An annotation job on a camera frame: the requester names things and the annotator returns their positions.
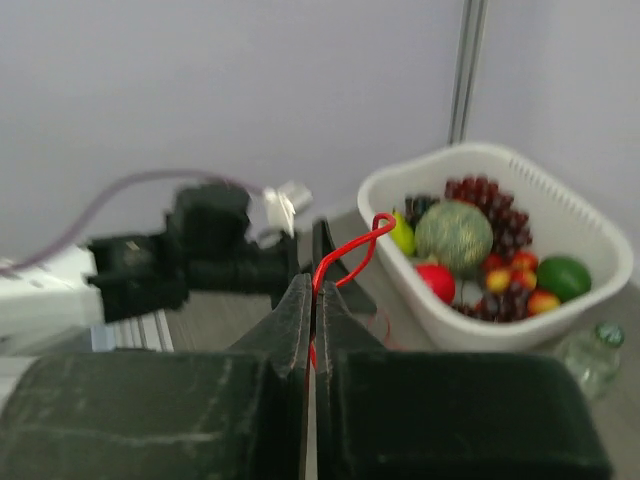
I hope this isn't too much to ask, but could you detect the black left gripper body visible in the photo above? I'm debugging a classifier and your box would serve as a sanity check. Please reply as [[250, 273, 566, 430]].
[[164, 183, 300, 307]]

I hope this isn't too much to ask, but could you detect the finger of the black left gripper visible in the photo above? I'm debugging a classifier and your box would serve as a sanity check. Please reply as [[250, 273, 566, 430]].
[[312, 218, 377, 315]]

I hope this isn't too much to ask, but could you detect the green melon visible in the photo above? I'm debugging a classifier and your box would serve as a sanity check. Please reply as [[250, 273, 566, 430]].
[[415, 201, 493, 274]]

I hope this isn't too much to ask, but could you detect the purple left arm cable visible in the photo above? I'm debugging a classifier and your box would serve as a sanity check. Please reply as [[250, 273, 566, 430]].
[[0, 169, 264, 276]]

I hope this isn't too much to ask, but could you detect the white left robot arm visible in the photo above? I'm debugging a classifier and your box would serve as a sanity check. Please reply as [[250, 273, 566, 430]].
[[1, 181, 335, 343]]

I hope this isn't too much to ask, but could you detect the green lime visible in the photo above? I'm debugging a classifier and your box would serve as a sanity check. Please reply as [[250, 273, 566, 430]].
[[536, 255, 592, 303]]

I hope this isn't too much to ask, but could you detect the red apple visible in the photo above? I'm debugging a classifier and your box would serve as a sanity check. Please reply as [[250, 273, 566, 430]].
[[415, 264, 456, 305]]

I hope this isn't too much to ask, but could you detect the single red cable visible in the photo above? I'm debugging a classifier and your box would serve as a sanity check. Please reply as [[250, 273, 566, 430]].
[[308, 212, 397, 369]]

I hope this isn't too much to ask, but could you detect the white plastic basket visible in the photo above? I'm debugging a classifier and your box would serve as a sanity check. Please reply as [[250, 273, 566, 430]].
[[357, 143, 634, 351]]

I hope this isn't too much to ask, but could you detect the clear glass bottle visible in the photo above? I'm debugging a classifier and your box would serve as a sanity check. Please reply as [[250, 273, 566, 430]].
[[556, 322, 625, 400]]

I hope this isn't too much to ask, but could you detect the red grape bunch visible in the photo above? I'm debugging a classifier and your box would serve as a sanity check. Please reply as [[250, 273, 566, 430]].
[[444, 175, 533, 260]]

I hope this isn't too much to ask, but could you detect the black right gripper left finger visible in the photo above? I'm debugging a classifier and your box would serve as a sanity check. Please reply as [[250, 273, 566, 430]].
[[1, 275, 312, 479]]

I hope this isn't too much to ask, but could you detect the yellow green pear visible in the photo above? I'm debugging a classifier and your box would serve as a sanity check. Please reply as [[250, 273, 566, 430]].
[[389, 210, 416, 257]]

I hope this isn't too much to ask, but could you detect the peach fruit cluster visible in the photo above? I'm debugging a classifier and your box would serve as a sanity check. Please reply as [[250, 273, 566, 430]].
[[476, 251, 561, 323]]

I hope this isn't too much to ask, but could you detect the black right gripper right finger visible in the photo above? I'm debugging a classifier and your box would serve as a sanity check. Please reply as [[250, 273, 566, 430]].
[[315, 283, 613, 479]]

